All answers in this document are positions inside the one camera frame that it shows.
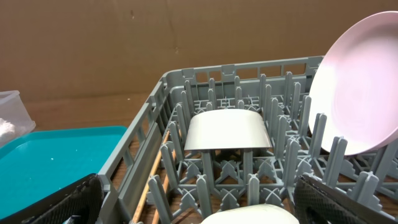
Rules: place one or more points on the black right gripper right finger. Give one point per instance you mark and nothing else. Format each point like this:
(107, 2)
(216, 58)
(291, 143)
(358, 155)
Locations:
(318, 203)

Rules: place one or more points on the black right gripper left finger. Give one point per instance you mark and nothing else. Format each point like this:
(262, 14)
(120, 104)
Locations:
(79, 202)

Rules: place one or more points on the cream white cup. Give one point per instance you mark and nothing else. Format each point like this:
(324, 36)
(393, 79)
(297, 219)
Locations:
(254, 214)

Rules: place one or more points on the white tissue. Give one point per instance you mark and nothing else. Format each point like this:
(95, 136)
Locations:
(7, 131)

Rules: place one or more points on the grey white bowl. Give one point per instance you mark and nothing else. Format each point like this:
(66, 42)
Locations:
(227, 129)

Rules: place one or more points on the pink round plate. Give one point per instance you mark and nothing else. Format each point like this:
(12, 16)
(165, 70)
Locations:
(355, 86)

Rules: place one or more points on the grey dishwasher rack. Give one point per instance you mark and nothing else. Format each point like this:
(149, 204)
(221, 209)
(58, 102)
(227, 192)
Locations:
(211, 181)

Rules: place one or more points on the teal plastic tray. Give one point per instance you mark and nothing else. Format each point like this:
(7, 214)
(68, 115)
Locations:
(39, 164)

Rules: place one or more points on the clear plastic container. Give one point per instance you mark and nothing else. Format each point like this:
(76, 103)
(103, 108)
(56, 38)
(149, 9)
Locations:
(14, 111)

